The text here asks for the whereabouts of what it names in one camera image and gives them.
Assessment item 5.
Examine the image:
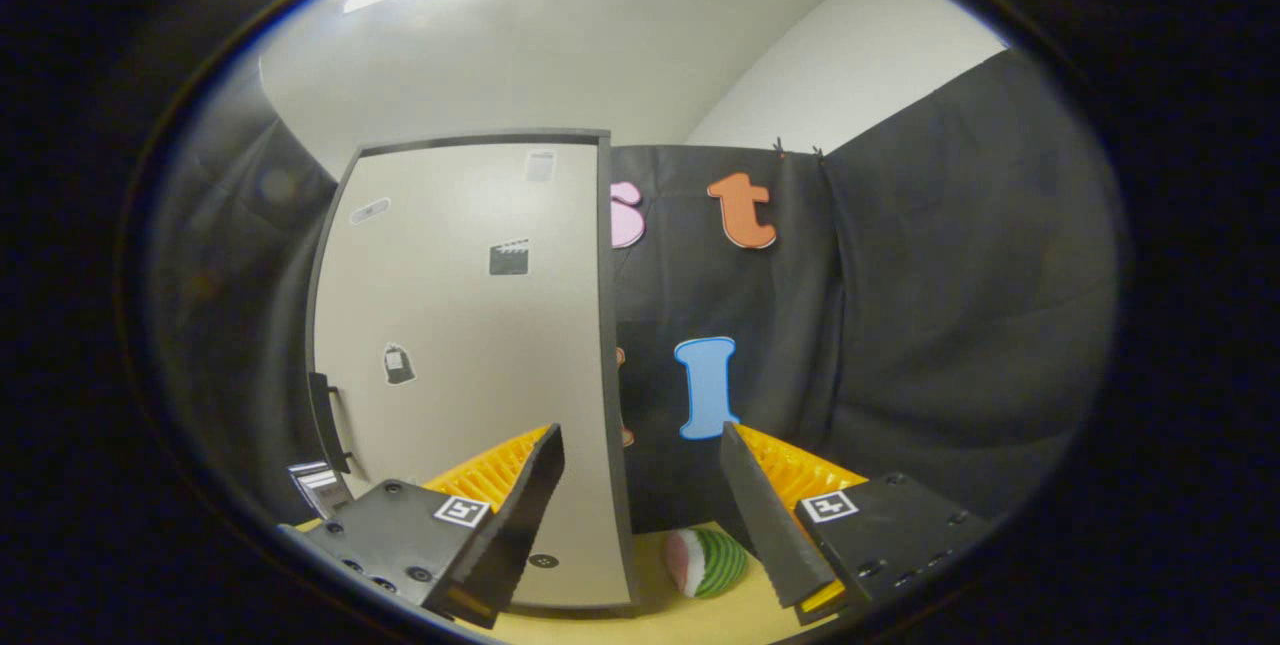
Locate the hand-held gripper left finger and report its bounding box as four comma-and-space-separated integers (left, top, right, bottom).
279, 423, 567, 631

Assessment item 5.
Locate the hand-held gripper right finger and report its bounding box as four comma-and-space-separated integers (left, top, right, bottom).
719, 421, 993, 627

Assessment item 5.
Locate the grey shoe cabinet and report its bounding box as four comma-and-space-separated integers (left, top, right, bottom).
304, 129, 642, 619

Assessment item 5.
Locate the black door handle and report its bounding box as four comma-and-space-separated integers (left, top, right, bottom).
307, 371, 354, 475

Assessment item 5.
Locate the watermelon slice toy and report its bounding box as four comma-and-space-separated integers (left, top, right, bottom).
665, 526, 750, 600

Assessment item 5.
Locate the black backdrop cloth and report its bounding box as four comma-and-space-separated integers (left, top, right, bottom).
148, 47, 1123, 538

